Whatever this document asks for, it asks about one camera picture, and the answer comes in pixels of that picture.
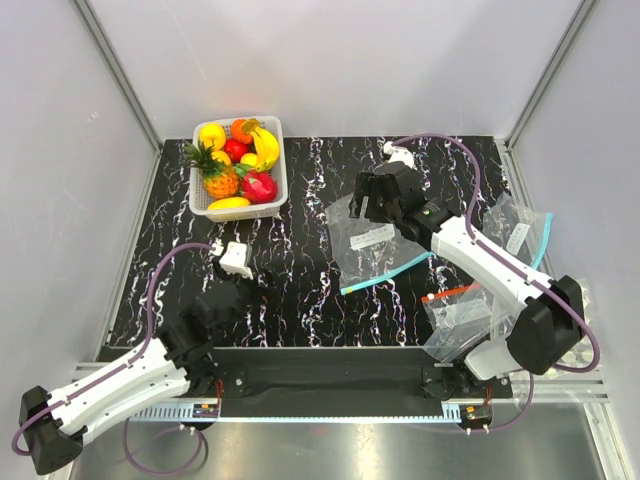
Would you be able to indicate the red toy apple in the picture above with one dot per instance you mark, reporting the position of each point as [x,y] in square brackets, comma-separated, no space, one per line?
[236,149]

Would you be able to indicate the toy dragon fruit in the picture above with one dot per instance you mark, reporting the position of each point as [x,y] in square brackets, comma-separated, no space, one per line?
[258,187]

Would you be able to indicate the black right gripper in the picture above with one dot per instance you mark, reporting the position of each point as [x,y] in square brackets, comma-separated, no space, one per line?
[365,184]

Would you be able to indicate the yellow toy banana bunch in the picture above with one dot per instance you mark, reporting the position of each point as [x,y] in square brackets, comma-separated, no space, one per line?
[267,148]

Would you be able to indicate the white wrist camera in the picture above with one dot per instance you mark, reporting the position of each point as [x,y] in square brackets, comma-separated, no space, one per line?
[233,258]
[398,154]

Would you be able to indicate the orange toy tangerine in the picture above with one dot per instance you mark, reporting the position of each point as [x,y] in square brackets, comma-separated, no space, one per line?
[243,130]

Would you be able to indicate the right aluminium frame post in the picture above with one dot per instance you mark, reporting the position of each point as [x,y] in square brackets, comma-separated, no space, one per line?
[577,22]

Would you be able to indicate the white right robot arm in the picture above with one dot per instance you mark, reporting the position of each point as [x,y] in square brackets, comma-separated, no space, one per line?
[548,313]

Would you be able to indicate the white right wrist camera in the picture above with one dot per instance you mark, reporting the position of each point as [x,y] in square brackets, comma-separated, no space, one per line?
[398,154]

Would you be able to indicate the yellow toy mango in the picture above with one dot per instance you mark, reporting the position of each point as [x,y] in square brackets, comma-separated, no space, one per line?
[229,203]

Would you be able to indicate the bag of round silver items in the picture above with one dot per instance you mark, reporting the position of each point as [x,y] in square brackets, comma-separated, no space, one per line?
[583,353]

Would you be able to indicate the left aluminium frame post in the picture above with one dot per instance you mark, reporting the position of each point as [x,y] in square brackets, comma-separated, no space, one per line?
[107,52]

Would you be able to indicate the red zipper clear bag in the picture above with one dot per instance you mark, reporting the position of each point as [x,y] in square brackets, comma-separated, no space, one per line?
[461,318]

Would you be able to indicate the teal zipper clear bag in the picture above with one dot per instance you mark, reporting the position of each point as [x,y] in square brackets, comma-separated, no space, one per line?
[365,252]

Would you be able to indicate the toy pineapple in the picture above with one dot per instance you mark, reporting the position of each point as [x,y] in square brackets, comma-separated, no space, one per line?
[219,178]

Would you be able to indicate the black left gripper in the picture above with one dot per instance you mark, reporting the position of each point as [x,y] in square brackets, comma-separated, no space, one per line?
[262,296]

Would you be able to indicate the black marble pattern mat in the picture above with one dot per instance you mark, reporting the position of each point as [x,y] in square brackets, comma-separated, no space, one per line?
[295,244]

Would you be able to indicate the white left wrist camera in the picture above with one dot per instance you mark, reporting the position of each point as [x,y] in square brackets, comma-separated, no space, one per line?
[233,258]

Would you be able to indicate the aluminium frame post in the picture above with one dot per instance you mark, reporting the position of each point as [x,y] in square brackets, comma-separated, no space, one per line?
[107,52]
[577,22]

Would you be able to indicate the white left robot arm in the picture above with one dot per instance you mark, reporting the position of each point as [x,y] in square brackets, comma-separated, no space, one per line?
[178,359]

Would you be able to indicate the aluminium front rail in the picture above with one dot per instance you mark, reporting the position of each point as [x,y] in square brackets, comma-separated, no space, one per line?
[565,388]

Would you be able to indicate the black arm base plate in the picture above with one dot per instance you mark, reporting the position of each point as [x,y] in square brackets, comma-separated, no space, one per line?
[337,382]

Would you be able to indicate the white plastic fruit basket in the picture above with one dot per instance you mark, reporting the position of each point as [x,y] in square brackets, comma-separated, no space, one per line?
[199,199]

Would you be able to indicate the yellow toy lemon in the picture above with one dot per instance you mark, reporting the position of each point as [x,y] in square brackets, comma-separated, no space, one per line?
[250,159]

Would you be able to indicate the white slotted cable duct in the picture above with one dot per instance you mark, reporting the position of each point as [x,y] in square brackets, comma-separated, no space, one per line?
[187,412]

